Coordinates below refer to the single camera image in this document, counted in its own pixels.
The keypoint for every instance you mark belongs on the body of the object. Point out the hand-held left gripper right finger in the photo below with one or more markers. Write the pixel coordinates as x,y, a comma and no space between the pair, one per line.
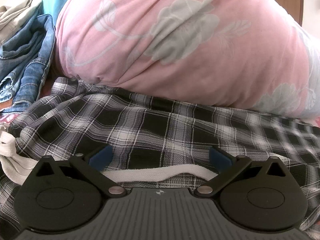
220,158

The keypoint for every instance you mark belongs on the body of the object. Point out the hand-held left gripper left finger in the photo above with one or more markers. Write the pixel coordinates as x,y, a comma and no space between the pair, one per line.
101,158

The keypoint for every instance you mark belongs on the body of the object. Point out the black white plaid pants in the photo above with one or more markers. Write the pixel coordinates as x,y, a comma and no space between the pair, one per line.
162,130

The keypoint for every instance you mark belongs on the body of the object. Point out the pink grey floral duvet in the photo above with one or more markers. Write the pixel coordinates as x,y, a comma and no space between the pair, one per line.
175,42

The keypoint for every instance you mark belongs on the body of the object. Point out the blue jeans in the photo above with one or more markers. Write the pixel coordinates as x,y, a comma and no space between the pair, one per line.
30,55

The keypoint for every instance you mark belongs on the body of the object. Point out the teal printed pillow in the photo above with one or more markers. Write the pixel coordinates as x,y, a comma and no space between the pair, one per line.
57,0

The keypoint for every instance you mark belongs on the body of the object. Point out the beige garment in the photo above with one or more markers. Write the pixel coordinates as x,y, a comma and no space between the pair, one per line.
15,15

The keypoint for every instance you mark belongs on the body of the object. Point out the brown wooden door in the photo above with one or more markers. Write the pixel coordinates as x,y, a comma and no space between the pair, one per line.
287,2

